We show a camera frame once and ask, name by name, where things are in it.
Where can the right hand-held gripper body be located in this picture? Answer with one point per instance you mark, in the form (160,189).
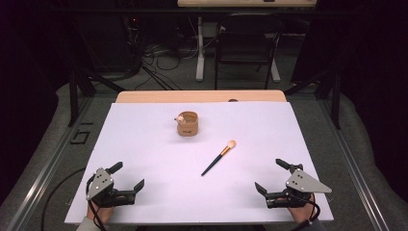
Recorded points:
(304,183)

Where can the black chair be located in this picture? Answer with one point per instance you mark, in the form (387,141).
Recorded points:
(243,41)

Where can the tan bag-shaped brush holder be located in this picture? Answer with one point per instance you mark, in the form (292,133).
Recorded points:
(187,128)

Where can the white table cover sheet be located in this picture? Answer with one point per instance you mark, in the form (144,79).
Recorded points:
(192,179)

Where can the desk with white legs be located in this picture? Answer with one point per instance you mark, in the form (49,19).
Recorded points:
(200,64)

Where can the person's right hand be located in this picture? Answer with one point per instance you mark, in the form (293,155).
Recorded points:
(300,212)

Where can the aluminium floor rail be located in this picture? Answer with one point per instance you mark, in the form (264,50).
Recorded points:
(356,173)
(48,166)

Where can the person's left hand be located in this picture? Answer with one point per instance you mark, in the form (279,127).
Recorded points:
(104,213)

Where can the black tape marks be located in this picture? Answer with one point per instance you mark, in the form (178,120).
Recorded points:
(80,138)

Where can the black metal frame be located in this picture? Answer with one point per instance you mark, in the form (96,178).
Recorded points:
(75,93)
(335,96)

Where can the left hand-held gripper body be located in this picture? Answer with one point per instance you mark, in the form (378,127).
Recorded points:
(100,184)

